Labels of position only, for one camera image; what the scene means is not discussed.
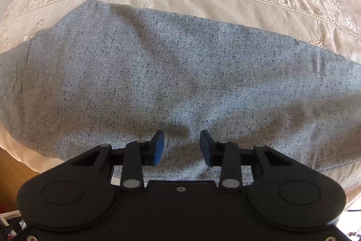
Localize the grey blue speckled pants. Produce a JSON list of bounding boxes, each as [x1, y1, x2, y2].
[[1, 0, 360, 185]]

